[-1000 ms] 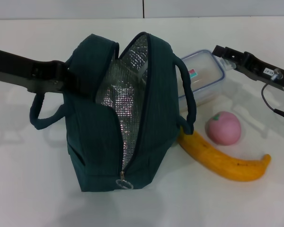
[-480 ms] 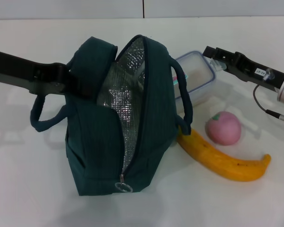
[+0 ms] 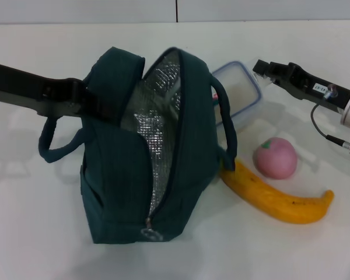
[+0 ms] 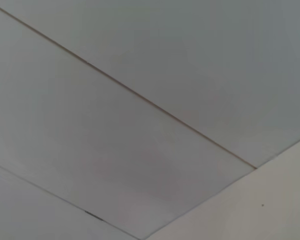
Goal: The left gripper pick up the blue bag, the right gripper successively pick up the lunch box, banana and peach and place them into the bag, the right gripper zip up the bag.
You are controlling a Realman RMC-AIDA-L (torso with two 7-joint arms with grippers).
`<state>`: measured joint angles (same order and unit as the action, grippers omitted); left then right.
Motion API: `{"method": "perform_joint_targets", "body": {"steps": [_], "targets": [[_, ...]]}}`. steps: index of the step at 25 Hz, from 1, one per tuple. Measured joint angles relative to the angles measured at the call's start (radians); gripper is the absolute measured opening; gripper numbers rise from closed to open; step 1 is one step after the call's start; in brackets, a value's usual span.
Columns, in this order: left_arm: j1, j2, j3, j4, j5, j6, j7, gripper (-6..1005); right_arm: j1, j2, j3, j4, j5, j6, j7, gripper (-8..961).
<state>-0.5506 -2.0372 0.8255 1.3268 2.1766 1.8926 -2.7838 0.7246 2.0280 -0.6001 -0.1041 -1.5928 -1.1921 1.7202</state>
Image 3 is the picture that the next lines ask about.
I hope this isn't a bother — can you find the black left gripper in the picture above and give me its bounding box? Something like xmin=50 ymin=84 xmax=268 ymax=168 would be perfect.
xmin=0 ymin=61 xmax=125 ymax=125

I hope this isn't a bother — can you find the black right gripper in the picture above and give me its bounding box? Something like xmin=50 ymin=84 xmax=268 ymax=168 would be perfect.
xmin=251 ymin=58 xmax=350 ymax=114

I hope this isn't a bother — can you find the clear plastic food container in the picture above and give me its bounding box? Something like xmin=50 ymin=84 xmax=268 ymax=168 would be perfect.
xmin=211 ymin=60 xmax=265 ymax=132

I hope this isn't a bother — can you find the pink toy peach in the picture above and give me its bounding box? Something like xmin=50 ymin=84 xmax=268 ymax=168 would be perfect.
xmin=252 ymin=136 xmax=298 ymax=180

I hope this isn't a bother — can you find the dark teal insulated lunch bag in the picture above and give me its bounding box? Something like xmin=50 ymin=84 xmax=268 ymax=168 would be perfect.
xmin=38 ymin=45 xmax=239 ymax=245

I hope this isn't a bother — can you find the yellow banana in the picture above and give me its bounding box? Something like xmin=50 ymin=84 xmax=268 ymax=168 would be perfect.
xmin=218 ymin=157 xmax=335 ymax=225

